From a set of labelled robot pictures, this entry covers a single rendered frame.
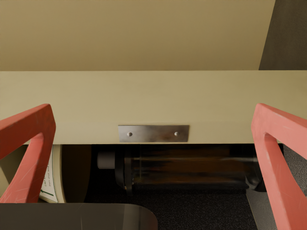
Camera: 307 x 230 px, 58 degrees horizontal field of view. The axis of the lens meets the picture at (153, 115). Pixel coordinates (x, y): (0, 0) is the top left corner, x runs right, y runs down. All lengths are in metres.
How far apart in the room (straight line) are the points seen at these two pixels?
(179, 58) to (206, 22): 0.11
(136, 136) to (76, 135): 0.06
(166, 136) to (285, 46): 0.39
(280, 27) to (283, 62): 0.07
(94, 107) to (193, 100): 0.11
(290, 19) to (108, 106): 0.42
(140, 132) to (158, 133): 0.02
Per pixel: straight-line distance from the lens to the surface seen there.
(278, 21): 0.65
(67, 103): 0.31
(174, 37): 0.69
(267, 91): 0.34
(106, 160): 0.43
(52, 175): 0.38
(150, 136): 0.28
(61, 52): 0.74
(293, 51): 0.58
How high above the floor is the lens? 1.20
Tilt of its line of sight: level
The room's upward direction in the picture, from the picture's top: 90 degrees counter-clockwise
